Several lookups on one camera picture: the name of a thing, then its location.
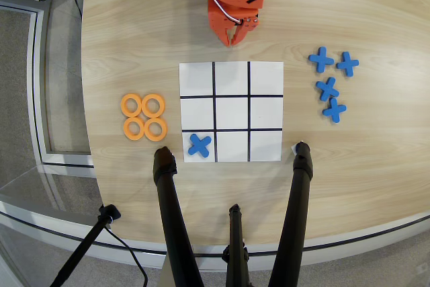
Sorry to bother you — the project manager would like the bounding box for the black stand pole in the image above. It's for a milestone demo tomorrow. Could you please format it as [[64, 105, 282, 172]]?
[[49, 204, 122, 287]]

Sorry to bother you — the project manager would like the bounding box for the thin black tripod leg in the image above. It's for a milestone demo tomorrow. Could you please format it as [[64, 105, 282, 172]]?
[[221, 204, 251, 287]]

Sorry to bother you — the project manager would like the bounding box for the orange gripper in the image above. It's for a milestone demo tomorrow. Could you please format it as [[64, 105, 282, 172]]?
[[207, 0, 261, 48]]

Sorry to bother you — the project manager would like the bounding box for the white glass partition frame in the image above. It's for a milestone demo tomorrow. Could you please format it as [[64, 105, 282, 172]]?
[[0, 0, 95, 169]]

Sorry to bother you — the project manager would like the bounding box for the black stand cable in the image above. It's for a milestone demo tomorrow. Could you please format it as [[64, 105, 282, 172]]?
[[103, 225, 149, 287]]

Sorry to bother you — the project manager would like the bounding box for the white tic-tac-toe grid sheet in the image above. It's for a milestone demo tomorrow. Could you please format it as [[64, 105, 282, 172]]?
[[178, 60, 285, 163]]

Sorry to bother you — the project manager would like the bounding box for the orange foam ring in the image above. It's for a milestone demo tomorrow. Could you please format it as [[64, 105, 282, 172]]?
[[144, 117, 168, 142], [141, 93, 166, 117], [122, 116, 145, 140], [120, 93, 142, 117]]

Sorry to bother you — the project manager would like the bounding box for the blue foam cross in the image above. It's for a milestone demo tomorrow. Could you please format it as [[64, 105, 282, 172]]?
[[315, 77, 340, 102], [187, 133, 213, 159], [336, 51, 360, 77], [308, 46, 335, 74], [322, 97, 347, 124]]

